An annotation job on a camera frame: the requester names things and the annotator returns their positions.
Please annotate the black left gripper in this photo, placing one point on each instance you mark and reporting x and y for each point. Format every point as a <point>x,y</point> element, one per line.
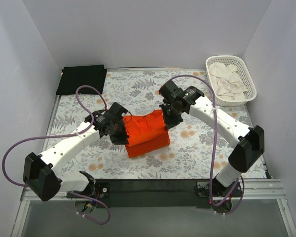
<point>121,133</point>

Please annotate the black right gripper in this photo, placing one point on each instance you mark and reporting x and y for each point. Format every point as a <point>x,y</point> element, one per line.
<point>170,116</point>

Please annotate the orange t-shirt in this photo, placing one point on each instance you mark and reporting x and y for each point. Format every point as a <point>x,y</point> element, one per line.
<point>145,133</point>

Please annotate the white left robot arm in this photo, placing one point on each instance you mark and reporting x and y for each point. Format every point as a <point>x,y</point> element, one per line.
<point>42,173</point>

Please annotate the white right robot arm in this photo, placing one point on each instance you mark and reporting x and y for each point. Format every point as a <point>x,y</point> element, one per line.
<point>247,142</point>

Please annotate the crumpled white t-shirt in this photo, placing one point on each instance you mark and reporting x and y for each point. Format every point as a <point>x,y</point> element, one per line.
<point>226,82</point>

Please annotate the folded black t-shirt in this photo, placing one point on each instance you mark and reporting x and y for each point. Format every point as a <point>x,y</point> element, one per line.
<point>74,77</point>

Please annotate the white perforated plastic basket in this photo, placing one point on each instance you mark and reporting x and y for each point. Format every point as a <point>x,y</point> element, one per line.
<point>244,74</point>

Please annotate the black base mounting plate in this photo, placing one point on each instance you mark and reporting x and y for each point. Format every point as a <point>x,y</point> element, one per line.
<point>157,192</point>

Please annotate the aluminium table frame rail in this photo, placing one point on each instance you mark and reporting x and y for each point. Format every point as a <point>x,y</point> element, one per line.
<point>249,189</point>

